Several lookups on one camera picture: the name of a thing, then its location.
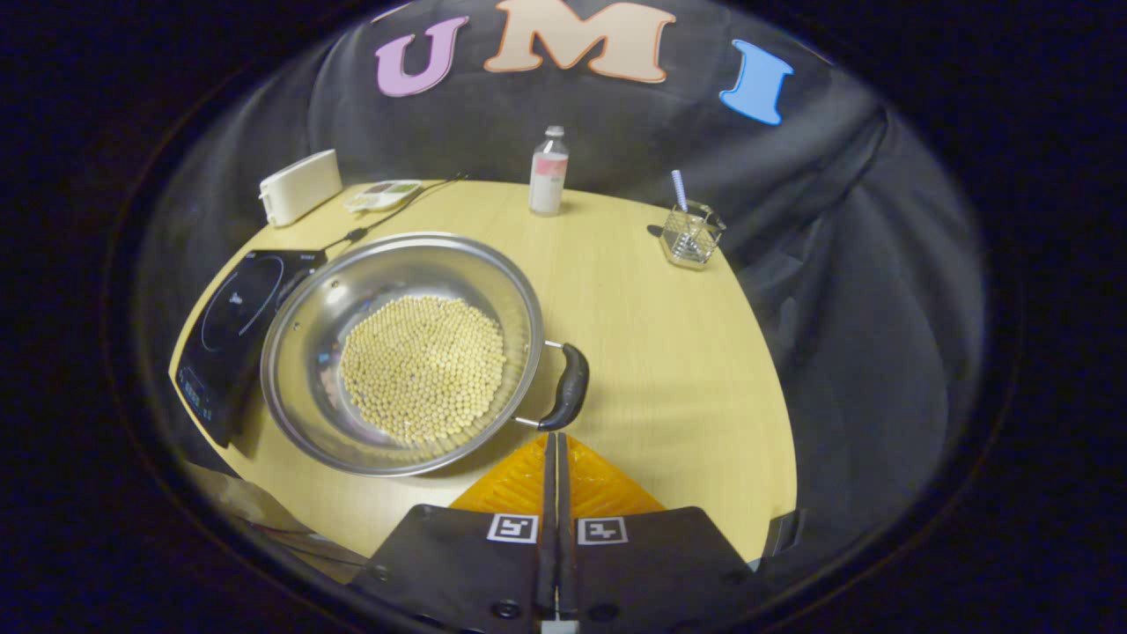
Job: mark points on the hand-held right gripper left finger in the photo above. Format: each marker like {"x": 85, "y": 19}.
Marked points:
{"x": 458, "y": 563}

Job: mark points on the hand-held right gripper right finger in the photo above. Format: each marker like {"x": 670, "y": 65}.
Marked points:
{"x": 660, "y": 563}

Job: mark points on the pile of soybeans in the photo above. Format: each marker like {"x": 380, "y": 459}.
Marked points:
{"x": 423, "y": 370}

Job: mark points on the black induction cooktop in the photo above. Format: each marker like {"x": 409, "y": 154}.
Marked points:
{"x": 224, "y": 335}

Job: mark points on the striped straw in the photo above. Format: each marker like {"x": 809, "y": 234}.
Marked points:
{"x": 679, "y": 189}

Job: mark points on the white divided dish of beans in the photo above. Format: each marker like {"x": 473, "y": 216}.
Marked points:
{"x": 383, "y": 195}

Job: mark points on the clear bottle with pink label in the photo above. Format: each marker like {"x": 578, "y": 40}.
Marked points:
{"x": 548, "y": 185}

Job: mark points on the white toaster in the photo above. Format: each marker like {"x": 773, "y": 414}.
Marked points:
{"x": 299, "y": 187}

